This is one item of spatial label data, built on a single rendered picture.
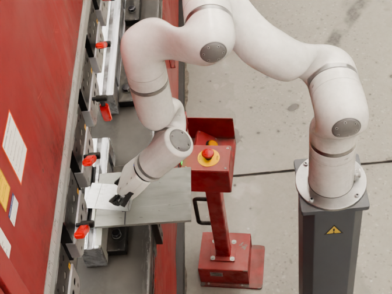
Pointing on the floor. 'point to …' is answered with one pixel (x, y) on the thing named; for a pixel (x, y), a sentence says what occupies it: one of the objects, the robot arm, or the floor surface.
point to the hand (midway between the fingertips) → (119, 191)
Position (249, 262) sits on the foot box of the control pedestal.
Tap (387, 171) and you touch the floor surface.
